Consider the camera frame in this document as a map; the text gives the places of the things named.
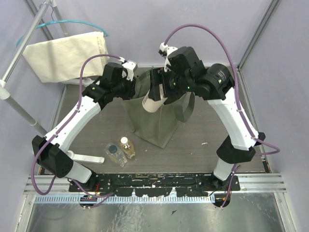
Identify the teal clothes hanger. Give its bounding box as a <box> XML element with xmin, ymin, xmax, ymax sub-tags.
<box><xmin>16</xmin><ymin>20</ymin><xmax>109</xmax><ymax>48</ymax></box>

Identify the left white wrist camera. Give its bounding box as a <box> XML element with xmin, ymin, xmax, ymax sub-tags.
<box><xmin>119</xmin><ymin>57</ymin><xmax>138</xmax><ymax>82</ymax></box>

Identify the purple cable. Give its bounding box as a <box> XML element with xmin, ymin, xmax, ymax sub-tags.
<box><xmin>30</xmin><ymin>54</ymin><xmax>126</xmax><ymax>208</ymax></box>
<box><xmin>162</xmin><ymin>23</ymin><xmax>281</xmax><ymax>209</ymax></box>

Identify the white metal clothes rack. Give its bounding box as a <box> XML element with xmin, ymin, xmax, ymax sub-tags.
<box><xmin>0</xmin><ymin>0</ymin><xmax>107</xmax><ymax>173</ymax></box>

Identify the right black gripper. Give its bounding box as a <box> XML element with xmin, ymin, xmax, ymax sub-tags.
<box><xmin>149</xmin><ymin>65</ymin><xmax>192</xmax><ymax>101</ymax></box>

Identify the olive green canvas bag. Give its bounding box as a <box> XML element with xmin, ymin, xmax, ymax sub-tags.
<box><xmin>122</xmin><ymin>68</ymin><xmax>195</xmax><ymax>148</ymax></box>

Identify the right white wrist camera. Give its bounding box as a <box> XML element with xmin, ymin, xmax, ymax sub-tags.
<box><xmin>158</xmin><ymin>43</ymin><xmax>178</xmax><ymax>72</ymax></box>

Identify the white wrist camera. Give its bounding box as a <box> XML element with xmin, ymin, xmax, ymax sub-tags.
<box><xmin>119</xmin><ymin>57</ymin><xmax>138</xmax><ymax>82</ymax></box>
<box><xmin>158</xmin><ymin>43</ymin><xmax>178</xmax><ymax>72</ymax></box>

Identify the clear bottle with dark cap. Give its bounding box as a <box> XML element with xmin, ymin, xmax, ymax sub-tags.
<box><xmin>105</xmin><ymin>143</ymin><xmax>127</xmax><ymax>167</ymax></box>

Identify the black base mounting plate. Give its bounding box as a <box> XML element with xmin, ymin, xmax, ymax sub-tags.
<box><xmin>81</xmin><ymin>173</ymin><xmax>240</xmax><ymax>197</ymax></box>

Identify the cream bottle with beige cap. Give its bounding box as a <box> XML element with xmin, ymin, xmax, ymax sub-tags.
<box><xmin>142</xmin><ymin>84</ymin><xmax>167</xmax><ymax>113</ymax></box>

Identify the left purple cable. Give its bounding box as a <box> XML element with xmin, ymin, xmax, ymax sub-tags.
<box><xmin>30</xmin><ymin>54</ymin><xmax>126</xmax><ymax>208</ymax></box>

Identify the amber bottle with white cap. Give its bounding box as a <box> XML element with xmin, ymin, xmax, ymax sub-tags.
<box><xmin>119</xmin><ymin>136</ymin><xmax>136</xmax><ymax>160</ymax></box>

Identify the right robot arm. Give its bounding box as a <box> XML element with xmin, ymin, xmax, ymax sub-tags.
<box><xmin>142</xmin><ymin>44</ymin><xmax>266</xmax><ymax>190</ymax></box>

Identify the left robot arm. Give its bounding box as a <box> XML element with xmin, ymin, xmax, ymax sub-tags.
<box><xmin>32</xmin><ymin>61</ymin><xmax>137</xmax><ymax>191</ymax></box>

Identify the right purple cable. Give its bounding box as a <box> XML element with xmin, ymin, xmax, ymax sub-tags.
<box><xmin>162</xmin><ymin>23</ymin><xmax>281</xmax><ymax>209</ymax></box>

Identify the cream canvas cloth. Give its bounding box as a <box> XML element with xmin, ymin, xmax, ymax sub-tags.
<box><xmin>23</xmin><ymin>31</ymin><xmax>108</xmax><ymax>83</ymax></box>

